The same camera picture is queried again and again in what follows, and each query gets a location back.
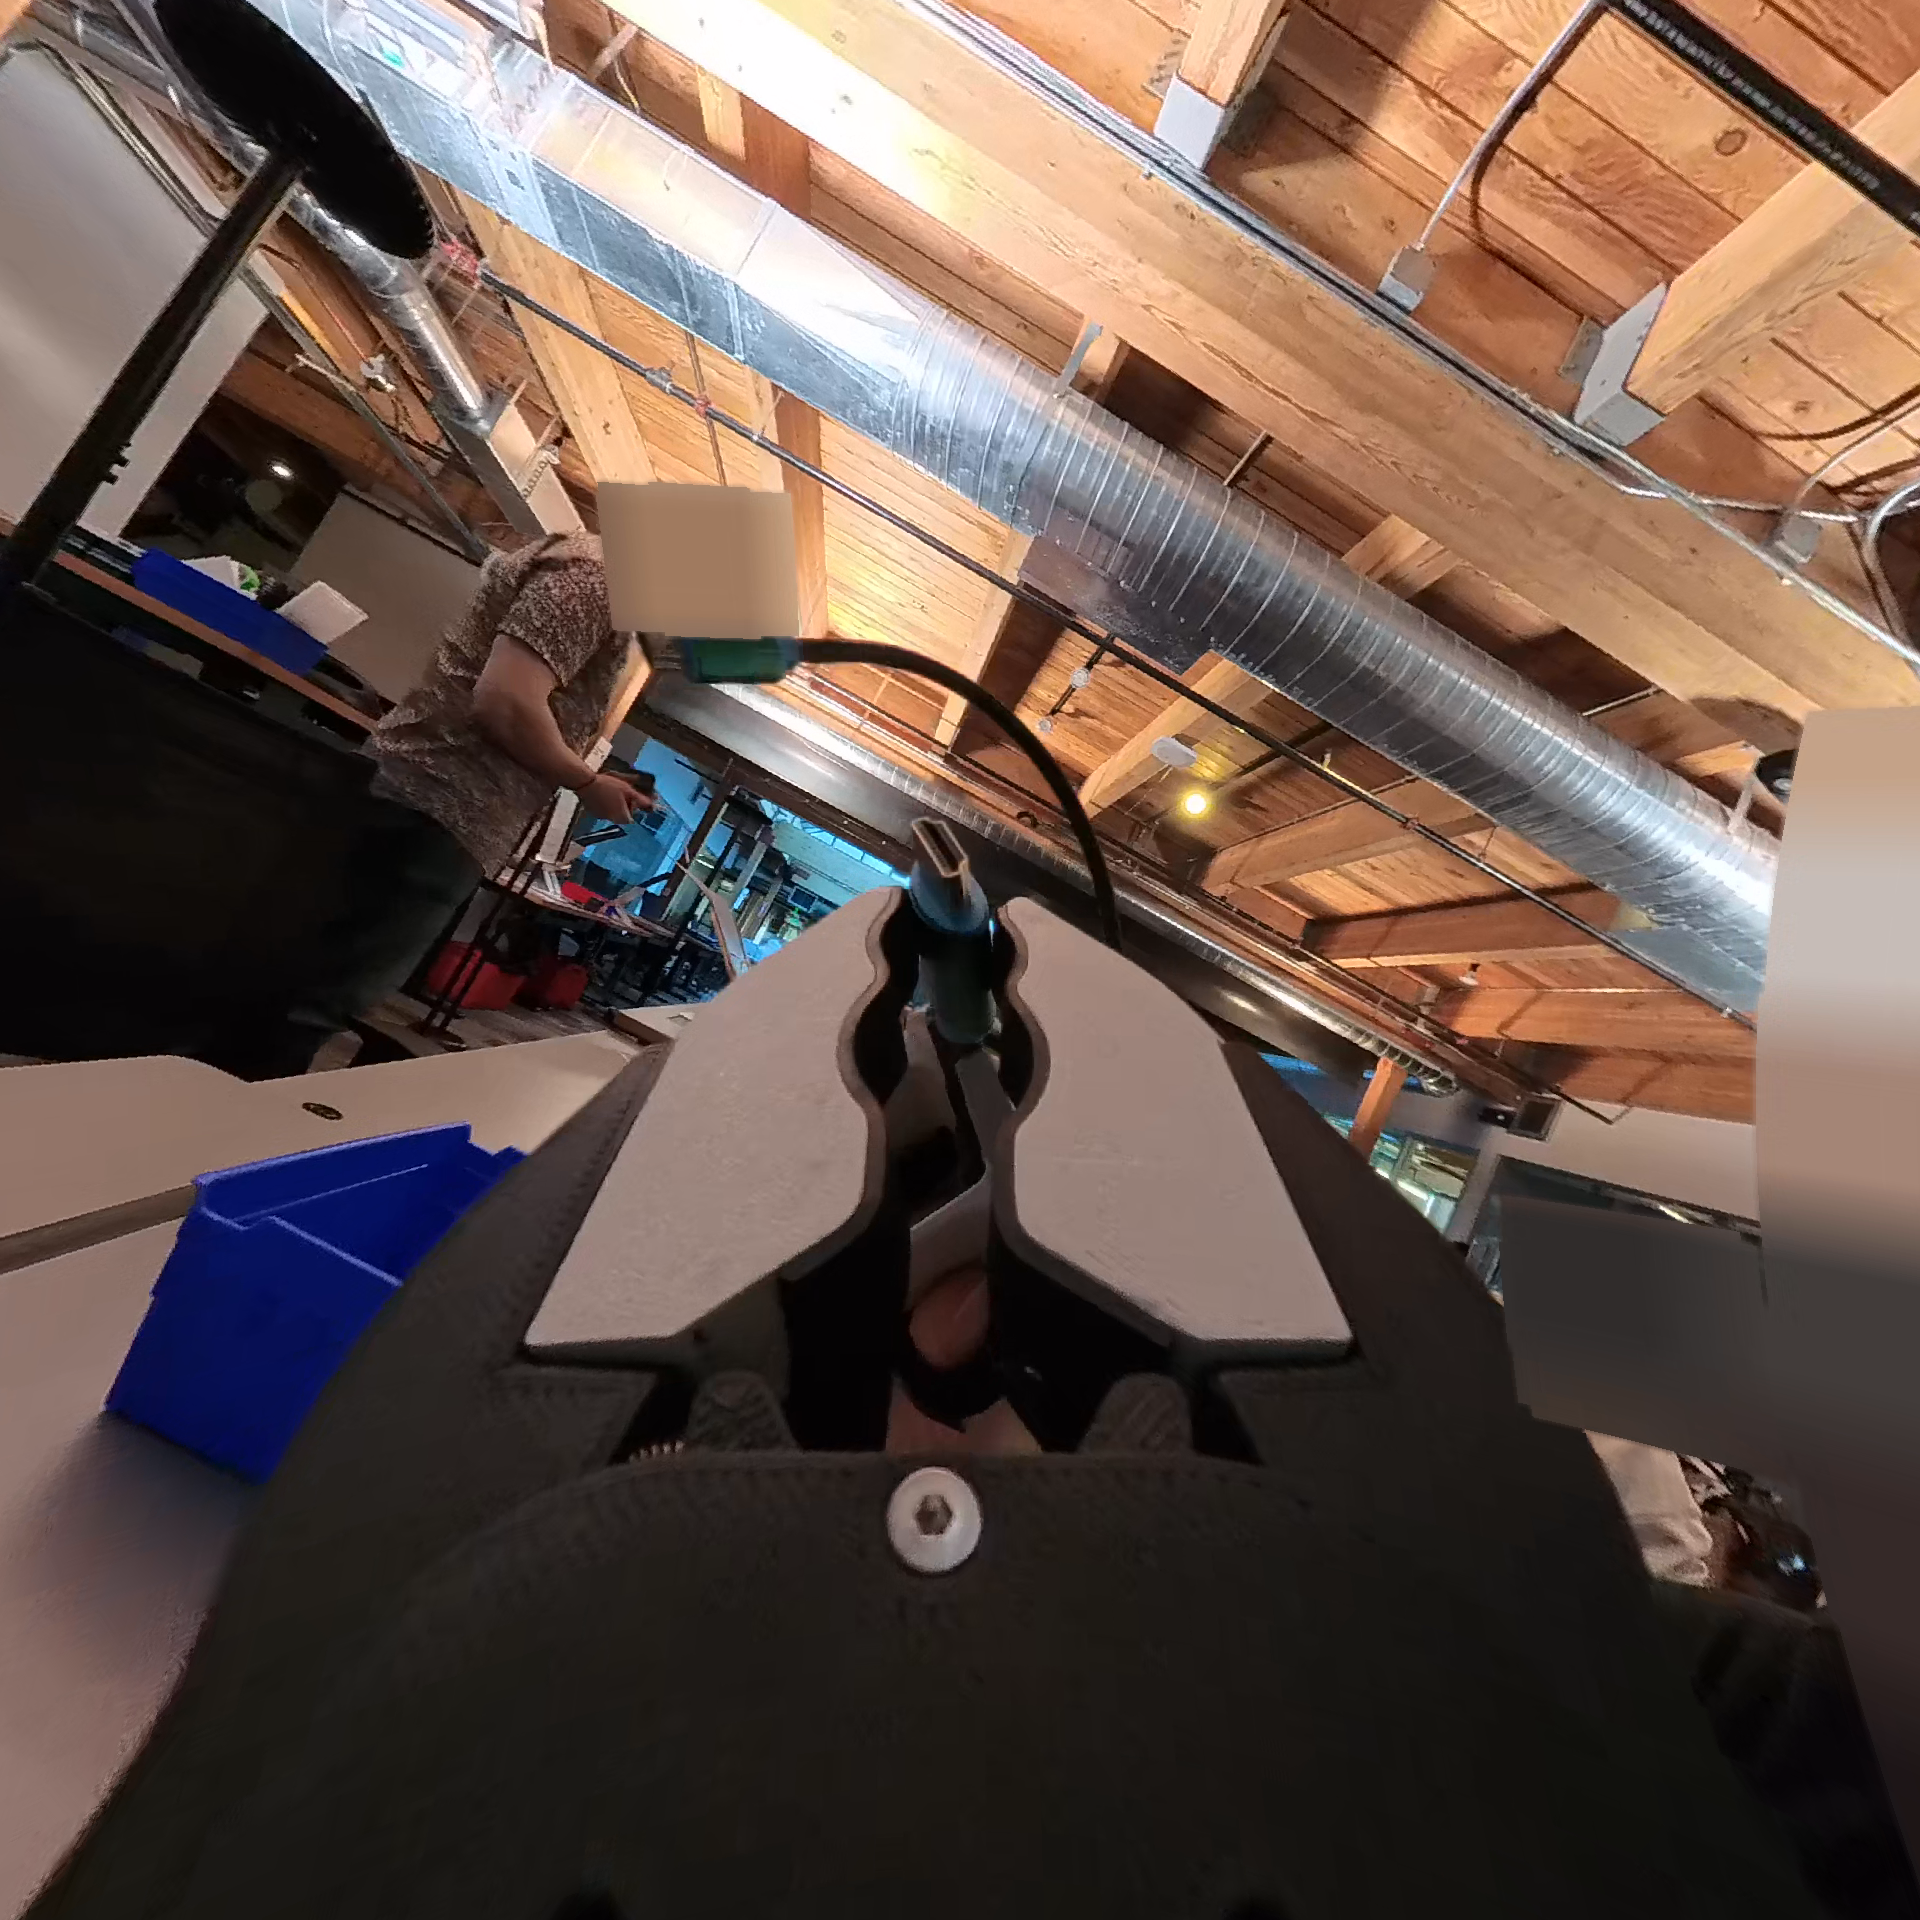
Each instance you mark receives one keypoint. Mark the large silver air duct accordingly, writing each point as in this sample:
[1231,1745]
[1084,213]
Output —
[1201,525]

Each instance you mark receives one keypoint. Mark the person's right hand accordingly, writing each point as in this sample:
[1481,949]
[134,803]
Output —
[954,1320]

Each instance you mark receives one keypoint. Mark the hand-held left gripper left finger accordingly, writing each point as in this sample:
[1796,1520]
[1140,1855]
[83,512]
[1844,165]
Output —
[721,1185]

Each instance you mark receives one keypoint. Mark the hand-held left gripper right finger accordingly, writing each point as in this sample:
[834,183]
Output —
[1171,1201]

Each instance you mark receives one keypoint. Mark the blue storage bin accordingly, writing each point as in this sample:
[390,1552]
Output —
[225,608]
[271,1306]

